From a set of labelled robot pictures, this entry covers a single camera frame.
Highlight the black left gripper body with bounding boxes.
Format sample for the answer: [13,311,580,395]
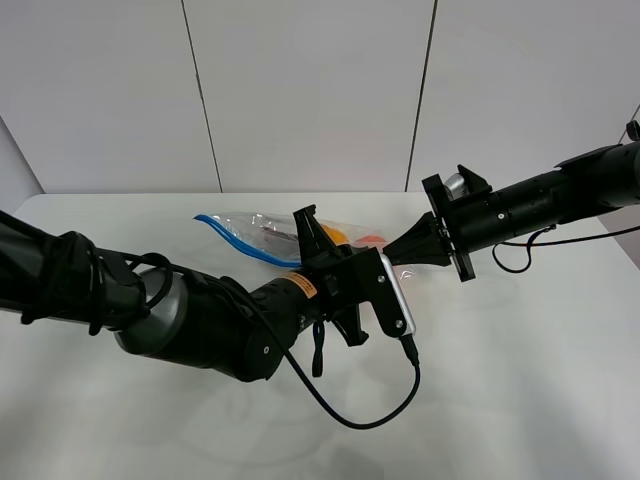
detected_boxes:
[302,248,379,322]

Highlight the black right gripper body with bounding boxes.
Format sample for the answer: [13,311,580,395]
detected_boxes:
[422,164,493,282]

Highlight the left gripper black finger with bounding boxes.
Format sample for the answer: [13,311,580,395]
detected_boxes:
[293,204,340,265]
[332,304,368,347]

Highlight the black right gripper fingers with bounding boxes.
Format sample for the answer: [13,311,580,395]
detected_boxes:
[383,212,457,267]

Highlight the clear zip bag blue seal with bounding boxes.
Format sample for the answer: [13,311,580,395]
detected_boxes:
[194,212,388,268]

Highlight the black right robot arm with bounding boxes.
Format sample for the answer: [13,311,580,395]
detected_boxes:
[383,142,639,281]

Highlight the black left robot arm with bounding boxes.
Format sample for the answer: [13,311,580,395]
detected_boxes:
[1,207,395,382]

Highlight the yellow pear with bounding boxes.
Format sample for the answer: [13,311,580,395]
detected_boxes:
[322,224,349,245]

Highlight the orange fruit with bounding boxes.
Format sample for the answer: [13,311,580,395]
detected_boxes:
[354,235,387,248]

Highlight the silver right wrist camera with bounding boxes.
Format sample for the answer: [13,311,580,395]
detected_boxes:
[444,173,468,200]

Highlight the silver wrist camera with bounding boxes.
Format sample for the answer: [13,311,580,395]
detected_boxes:
[370,252,416,338]
[444,173,468,200]

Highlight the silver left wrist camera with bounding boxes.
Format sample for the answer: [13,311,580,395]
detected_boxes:
[370,252,416,338]

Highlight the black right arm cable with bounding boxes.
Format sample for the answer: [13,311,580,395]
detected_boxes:
[491,219,640,274]

